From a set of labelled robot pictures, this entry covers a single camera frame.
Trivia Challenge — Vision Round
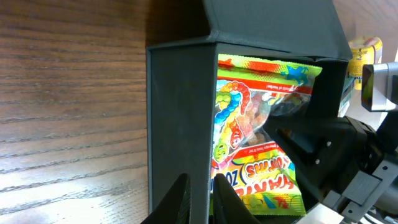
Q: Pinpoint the black box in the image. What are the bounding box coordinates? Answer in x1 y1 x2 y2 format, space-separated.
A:
147 0 351 223

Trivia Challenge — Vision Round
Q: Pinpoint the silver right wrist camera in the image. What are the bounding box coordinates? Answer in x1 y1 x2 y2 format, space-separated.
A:
361 62 397 112

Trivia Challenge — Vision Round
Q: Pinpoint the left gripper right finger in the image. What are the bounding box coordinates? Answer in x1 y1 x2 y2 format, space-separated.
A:
213 174 260 224

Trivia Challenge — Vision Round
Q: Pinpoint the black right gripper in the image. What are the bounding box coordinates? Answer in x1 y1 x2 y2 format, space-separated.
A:
263 116 397 222

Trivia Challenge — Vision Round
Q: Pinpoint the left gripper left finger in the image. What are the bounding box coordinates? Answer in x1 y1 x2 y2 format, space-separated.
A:
141 174 191 224

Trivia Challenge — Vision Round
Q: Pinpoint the green gummy worms bag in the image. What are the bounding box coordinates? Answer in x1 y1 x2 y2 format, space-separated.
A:
211 54 322 216

